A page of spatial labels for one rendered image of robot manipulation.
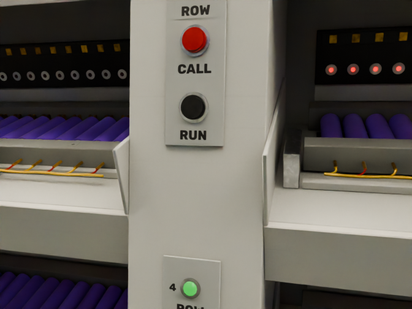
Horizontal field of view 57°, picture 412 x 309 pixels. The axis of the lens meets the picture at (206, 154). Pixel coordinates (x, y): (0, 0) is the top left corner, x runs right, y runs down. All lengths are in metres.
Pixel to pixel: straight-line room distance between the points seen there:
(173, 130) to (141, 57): 0.05
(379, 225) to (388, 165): 0.07
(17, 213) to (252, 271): 0.18
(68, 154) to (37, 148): 0.03
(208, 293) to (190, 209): 0.06
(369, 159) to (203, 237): 0.14
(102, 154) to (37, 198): 0.06
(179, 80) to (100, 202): 0.11
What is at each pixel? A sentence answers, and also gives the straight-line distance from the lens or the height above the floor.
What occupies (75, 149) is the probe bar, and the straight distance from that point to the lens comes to 0.34.
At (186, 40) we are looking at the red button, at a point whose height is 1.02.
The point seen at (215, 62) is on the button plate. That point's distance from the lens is 0.25.
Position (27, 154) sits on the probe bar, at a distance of 0.38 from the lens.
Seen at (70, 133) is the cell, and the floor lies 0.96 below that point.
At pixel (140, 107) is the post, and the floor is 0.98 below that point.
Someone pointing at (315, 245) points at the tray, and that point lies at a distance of 0.26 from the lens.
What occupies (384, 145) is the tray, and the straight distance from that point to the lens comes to 0.31.
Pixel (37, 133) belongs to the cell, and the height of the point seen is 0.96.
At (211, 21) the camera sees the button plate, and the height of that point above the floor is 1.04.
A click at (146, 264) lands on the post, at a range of 0.28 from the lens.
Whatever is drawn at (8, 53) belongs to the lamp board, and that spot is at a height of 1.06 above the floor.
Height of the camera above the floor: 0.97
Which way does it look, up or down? 3 degrees down
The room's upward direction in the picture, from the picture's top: 1 degrees clockwise
